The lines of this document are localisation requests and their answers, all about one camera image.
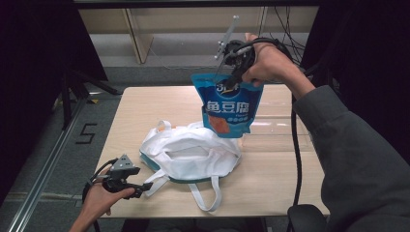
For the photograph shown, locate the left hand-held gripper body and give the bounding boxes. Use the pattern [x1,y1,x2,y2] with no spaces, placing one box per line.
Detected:
[102,154,141,194]

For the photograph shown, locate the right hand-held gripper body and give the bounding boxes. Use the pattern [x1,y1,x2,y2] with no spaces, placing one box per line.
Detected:
[214,14,257,82]

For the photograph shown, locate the blue snack pouch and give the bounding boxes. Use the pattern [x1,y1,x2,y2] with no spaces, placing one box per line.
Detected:
[190,72,265,139]

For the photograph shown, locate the white tote bag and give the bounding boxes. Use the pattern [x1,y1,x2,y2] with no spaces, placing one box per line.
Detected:
[138,120,243,213]

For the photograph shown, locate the person's left hand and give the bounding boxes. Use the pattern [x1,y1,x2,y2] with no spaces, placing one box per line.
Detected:
[78,167,136,223]

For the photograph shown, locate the person's right hand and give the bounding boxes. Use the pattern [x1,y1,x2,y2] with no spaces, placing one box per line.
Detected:
[241,32,316,101]

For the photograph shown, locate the black tripod stand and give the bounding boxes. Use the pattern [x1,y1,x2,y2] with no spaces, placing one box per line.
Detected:
[59,67,121,131]

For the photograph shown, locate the wooden shelf unit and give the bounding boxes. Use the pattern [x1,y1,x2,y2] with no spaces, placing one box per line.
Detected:
[77,6,320,66]

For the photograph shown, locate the black chair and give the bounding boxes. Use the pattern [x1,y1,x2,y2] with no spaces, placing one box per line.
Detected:
[286,203,328,232]

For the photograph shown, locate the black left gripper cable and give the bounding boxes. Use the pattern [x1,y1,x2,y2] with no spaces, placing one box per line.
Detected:
[81,158,119,232]

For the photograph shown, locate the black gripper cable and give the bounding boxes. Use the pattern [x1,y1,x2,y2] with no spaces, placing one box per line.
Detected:
[237,37,306,207]
[81,158,119,232]

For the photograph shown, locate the hanging black cables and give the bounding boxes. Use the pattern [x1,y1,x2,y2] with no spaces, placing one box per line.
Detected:
[262,5,308,66]

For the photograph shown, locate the metal floor rail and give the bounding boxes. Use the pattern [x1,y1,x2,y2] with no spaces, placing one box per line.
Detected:
[6,96,90,232]

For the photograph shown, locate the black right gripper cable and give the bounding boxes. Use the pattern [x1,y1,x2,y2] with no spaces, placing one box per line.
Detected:
[237,37,306,207]

